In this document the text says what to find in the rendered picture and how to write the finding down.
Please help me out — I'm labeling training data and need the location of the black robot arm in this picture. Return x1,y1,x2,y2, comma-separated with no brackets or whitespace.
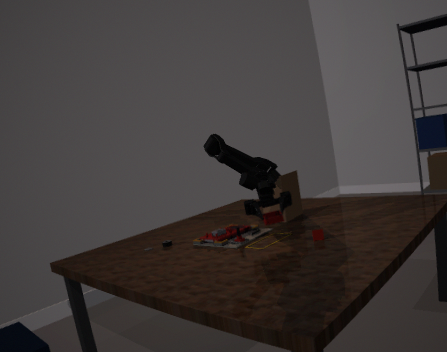
204,134,282,196

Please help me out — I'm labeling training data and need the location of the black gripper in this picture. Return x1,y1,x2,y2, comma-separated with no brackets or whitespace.
244,189,292,220

